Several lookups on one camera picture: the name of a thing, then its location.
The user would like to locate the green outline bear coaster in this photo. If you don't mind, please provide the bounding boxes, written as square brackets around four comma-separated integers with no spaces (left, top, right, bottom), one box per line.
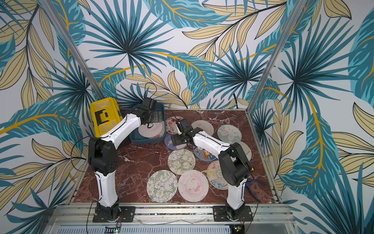
[168,149,196,175]

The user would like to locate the unicorn on moon coaster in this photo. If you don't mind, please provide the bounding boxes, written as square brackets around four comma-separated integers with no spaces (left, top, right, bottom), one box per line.
[191,120,214,136]

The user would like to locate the silver aluminium left post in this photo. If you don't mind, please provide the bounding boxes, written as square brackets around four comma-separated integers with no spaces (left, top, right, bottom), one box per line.
[39,0,105,99]

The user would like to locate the blue denim cartoon coaster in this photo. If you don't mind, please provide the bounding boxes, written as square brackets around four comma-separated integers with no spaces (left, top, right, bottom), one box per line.
[193,147,218,162]

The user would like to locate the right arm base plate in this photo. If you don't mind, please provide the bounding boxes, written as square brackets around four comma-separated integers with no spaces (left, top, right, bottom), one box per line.
[212,205,253,222]

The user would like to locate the cream cat flower coaster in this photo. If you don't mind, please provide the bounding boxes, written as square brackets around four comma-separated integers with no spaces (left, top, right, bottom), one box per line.
[239,141,252,161]

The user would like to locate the cream blue doodle coaster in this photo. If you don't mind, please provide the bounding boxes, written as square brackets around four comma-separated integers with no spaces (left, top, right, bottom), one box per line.
[207,160,228,190]

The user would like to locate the aluminium front rail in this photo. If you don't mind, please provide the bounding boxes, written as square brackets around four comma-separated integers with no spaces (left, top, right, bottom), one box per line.
[47,203,296,226]

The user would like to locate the teal plastic storage box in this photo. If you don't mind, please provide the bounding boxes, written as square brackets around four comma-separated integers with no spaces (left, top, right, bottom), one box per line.
[129,102,166,144]

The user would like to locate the blue handled pliers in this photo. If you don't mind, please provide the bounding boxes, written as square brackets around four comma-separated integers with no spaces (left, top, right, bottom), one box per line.
[243,177,268,203]

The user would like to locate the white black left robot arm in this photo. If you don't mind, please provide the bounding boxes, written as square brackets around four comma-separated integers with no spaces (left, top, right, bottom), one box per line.
[88,97,157,222]

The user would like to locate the pink unicorn ring coaster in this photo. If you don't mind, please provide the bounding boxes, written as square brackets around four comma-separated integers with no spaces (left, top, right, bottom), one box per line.
[178,170,209,202]

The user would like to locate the floral rose coaster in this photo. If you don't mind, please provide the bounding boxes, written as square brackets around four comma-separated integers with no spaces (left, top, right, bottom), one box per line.
[166,116,183,135]

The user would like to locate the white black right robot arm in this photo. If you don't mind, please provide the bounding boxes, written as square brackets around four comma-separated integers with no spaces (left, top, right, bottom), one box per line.
[171,119,253,221]

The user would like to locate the yellow plastic toolbox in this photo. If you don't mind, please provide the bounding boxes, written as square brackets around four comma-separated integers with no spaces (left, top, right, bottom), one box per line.
[90,97,123,137]

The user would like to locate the pink rainbow unicorn coaster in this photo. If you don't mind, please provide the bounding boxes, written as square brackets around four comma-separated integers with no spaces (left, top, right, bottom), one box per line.
[138,122,162,138]

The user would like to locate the green bunny coaster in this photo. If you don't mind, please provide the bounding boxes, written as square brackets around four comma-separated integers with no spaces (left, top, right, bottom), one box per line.
[217,124,243,144]

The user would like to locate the green white flower coaster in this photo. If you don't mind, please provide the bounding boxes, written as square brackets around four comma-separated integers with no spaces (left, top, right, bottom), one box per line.
[147,170,178,203]

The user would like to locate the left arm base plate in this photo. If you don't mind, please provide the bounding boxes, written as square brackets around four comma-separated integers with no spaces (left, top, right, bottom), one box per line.
[93,206,135,223]

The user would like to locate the silver aluminium corner post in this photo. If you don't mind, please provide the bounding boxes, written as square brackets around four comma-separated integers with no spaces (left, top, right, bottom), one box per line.
[246,0,306,114]

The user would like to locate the peach bunny bow coaster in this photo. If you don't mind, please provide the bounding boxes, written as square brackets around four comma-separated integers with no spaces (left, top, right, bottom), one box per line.
[155,122,165,138]

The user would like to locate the dark blue bunny coaster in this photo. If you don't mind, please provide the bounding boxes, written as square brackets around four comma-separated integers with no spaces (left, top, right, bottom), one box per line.
[164,133,187,151]

